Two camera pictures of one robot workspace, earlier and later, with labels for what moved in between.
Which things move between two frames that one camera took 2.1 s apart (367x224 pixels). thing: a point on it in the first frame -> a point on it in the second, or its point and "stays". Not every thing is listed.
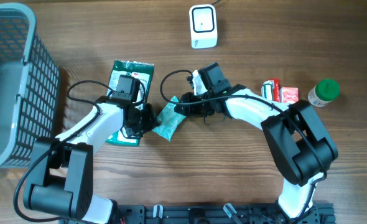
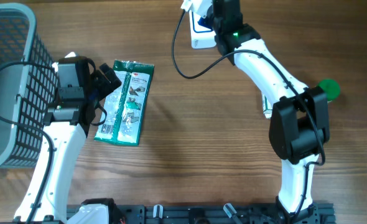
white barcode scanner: [203, 24] stays
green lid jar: [324, 91] stays
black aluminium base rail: [216, 213] stays
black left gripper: [152, 122] -> [101, 78]
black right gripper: [195, 110] -> [213, 31]
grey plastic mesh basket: [22, 86] stays
